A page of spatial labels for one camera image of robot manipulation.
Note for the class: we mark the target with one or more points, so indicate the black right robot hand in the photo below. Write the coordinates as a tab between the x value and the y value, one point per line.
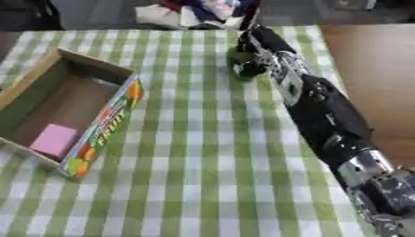
265	40

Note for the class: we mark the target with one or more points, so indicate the dark green small object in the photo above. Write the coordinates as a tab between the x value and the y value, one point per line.
234	58

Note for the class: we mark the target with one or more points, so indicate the silver and black right robot arm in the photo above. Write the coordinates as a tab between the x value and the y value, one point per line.
329	117

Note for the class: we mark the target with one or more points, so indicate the cardboard box with fruit print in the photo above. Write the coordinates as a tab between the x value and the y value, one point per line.
111	123

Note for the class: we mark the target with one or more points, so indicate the white bag with clothes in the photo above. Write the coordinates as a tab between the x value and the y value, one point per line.
189	14

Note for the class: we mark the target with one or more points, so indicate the pink rectangular block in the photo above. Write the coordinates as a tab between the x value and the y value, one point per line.
53	140

